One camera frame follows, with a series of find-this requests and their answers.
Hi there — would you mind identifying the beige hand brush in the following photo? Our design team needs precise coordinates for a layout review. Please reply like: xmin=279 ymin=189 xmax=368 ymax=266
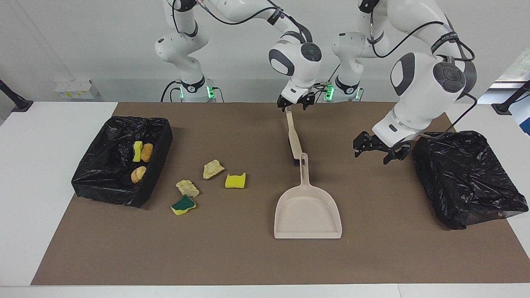
xmin=285 ymin=105 xmax=303 ymax=166

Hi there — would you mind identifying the pale foam chunk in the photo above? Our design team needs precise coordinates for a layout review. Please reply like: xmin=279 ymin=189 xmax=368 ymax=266
xmin=175 ymin=179 xmax=200 ymax=198
xmin=202 ymin=159 xmax=226 ymax=180

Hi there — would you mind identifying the black stand foot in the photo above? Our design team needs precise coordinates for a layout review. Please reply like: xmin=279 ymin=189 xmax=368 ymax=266
xmin=491 ymin=80 xmax=530 ymax=115
xmin=0 ymin=79 xmax=34 ymax=113

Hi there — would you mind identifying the beige plastic dustpan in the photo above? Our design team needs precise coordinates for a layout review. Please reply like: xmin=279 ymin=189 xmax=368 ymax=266
xmin=274 ymin=152 xmax=343 ymax=240

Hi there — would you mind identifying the black bag-lined bin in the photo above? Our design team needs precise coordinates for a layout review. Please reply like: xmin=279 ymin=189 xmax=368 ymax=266
xmin=71 ymin=115 xmax=173 ymax=209
xmin=412 ymin=130 xmax=530 ymax=231

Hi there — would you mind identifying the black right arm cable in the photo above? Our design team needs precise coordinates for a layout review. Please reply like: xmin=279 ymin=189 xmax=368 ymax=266
xmin=171 ymin=0 xmax=316 ymax=46

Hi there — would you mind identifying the large brown table mat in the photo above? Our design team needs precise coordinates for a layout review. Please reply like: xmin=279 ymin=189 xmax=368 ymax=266
xmin=31 ymin=102 xmax=530 ymax=286

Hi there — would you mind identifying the green and yellow sponge piece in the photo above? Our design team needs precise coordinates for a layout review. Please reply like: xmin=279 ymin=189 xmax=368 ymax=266
xmin=171 ymin=194 xmax=197 ymax=216

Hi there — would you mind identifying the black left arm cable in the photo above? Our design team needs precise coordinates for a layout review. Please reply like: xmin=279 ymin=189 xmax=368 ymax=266
xmin=369 ymin=19 xmax=479 ymax=138

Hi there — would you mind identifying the black base power cable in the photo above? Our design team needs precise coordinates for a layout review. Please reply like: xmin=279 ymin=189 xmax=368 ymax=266
xmin=160 ymin=80 xmax=180 ymax=103

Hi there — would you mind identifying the white power strip box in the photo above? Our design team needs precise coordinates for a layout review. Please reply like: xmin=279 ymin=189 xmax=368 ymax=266
xmin=53 ymin=79 xmax=100 ymax=100

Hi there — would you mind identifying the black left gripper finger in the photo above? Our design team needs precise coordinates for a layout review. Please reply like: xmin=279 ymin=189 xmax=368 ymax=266
xmin=383 ymin=142 xmax=413 ymax=165
xmin=353 ymin=131 xmax=373 ymax=158

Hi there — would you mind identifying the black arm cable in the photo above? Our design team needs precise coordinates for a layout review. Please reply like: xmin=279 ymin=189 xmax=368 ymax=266
xmin=369 ymin=19 xmax=479 ymax=138
xmin=171 ymin=0 xmax=316 ymax=46

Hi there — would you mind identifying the light blue board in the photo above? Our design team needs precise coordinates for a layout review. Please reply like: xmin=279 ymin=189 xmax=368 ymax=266
xmin=513 ymin=101 xmax=530 ymax=137

